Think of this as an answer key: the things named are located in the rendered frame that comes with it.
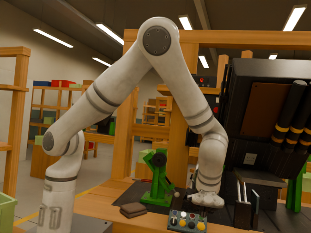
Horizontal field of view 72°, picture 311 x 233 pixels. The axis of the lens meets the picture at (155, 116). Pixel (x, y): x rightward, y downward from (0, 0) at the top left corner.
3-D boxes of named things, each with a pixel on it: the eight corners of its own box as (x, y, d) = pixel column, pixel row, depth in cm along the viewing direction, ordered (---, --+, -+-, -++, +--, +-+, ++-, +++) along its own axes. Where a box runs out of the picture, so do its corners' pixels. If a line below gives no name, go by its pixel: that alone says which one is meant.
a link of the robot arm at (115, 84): (161, 8, 51) (98, 79, 61) (157, 6, 43) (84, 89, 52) (187, 36, 53) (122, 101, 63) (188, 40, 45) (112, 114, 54)
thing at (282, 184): (286, 191, 79) (287, 183, 79) (240, 185, 82) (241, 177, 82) (257, 168, 117) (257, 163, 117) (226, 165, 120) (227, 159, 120)
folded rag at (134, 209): (137, 207, 100) (138, 200, 100) (147, 213, 94) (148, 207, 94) (118, 211, 94) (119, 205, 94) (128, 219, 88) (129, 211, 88)
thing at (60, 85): (84, 160, 593) (92, 79, 595) (21, 148, 680) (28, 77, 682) (96, 157, 644) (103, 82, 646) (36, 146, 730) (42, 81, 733)
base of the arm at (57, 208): (58, 243, 60) (65, 183, 61) (30, 236, 62) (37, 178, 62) (76, 228, 69) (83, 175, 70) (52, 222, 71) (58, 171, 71)
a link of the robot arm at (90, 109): (86, 76, 54) (112, 83, 62) (34, 137, 64) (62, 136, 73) (101, 104, 51) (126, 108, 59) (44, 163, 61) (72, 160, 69)
